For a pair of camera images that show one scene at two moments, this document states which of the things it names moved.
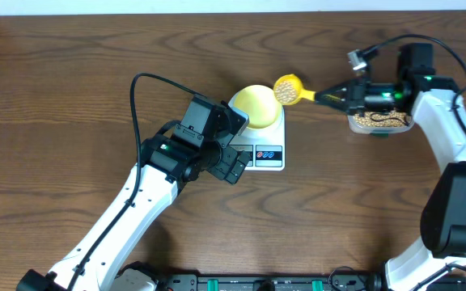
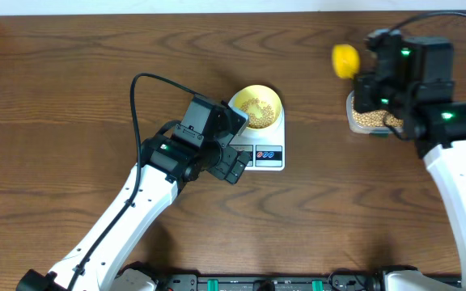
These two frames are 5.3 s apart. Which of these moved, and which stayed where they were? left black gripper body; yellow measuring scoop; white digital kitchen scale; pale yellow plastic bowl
Moved: yellow measuring scoop
Stayed: pale yellow plastic bowl; white digital kitchen scale; left black gripper body
